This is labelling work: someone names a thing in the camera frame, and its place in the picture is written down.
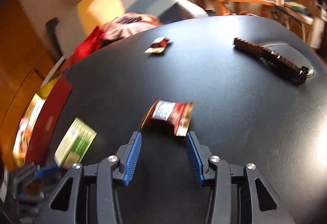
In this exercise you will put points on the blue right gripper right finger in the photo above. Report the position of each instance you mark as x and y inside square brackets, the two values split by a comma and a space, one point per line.
[199, 155]

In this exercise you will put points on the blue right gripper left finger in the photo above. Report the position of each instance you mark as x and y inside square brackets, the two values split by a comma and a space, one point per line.
[128, 155]

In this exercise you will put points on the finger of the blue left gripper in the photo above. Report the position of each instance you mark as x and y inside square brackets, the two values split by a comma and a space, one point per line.
[47, 172]

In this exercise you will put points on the green white small box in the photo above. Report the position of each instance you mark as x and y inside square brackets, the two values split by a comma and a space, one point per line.
[74, 144]

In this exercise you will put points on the red chocolate candy packet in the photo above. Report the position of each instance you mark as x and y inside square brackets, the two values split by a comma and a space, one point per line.
[177, 114]

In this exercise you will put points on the brown toy brick train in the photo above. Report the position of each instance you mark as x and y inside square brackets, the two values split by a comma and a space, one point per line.
[281, 65]

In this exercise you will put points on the red gold storage box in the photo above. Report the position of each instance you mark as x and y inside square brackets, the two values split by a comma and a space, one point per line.
[38, 123]

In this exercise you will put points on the red cloth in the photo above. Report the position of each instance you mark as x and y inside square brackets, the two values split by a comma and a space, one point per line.
[90, 45]

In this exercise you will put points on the pink cloth on chair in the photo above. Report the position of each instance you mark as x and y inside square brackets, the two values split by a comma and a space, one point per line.
[115, 31]

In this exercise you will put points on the purple beads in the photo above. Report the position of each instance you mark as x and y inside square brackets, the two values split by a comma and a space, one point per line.
[129, 20]

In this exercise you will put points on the yellow grey armchair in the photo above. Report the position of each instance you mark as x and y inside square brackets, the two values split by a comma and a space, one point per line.
[72, 28]

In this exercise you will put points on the folding chair with clothes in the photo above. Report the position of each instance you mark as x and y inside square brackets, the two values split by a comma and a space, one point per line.
[296, 12]

